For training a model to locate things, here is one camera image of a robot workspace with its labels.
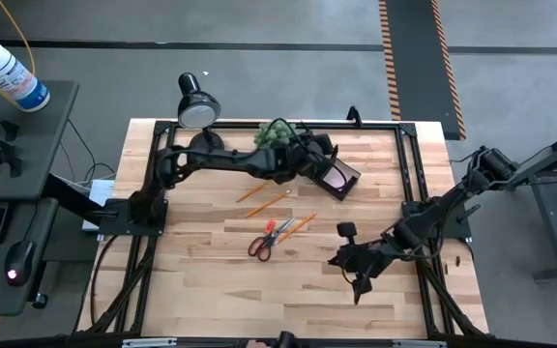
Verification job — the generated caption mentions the black desk lamp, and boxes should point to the black desk lamp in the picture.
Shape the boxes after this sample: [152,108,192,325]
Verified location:
[175,71,226,152]

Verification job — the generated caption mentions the black aluminium table frame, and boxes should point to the black aluminium table frame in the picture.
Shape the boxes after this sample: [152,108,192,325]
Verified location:
[73,118,490,339]

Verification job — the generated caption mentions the white wipes canister blue label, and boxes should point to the white wipes canister blue label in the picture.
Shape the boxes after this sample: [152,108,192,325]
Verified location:
[0,38,51,114]

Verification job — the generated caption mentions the dark grey side desk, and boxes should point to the dark grey side desk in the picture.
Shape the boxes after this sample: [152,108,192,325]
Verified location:
[0,78,81,202]

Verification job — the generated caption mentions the black computer mouse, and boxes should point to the black computer mouse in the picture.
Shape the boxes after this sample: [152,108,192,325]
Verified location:
[3,239,37,288]

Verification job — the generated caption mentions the yellow cable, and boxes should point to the yellow cable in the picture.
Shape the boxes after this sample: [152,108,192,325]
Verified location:
[0,0,37,105]

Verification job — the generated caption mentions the grey metal desk frame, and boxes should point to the grey metal desk frame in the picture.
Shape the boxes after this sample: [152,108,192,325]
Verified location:
[501,122,557,283]

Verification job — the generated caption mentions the pink sticky note pad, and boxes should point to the pink sticky note pad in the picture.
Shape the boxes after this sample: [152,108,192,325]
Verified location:
[320,162,351,191]

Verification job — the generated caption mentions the silver table edge bracket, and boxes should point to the silver table edge bracket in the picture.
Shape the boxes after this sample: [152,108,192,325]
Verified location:
[392,339,449,348]
[122,337,179,348]

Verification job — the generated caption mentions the black mesh desk organizer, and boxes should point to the black mesh desk organizer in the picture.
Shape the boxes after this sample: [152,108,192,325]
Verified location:
[302,142,363,202]

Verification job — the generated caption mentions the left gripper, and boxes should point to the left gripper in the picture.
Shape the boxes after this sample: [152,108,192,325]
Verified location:
[258,123,340,188]

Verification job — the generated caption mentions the small black bracket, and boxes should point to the small black bracket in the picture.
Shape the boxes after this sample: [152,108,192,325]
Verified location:
[0,119,21,143]

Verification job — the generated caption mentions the green potted plant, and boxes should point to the green potted plant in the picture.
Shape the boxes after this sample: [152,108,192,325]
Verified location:
[252,119,300,150]

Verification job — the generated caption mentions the white power box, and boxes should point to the white power box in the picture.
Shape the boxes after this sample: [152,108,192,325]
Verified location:
[81,178,116,233]

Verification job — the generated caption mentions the orange pencil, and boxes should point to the orange pencil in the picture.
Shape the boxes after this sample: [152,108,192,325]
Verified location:
[245,188,293,219]
[235,180,273,204]
[275,212,319,245]

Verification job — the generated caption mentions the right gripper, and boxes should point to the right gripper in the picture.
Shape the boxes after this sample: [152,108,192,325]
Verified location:
[327,220,398,305]

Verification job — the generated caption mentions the black floor mat striped edges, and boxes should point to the black floor mat striped edges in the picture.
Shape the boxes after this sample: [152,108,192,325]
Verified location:
[378,0,468,142]

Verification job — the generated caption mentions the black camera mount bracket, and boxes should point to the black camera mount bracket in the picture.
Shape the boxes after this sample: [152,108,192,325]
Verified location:
[345,104,365,129]

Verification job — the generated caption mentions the red and black scissors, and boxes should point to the red and black scissors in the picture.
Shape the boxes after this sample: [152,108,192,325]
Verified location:
[247,217,297,263]

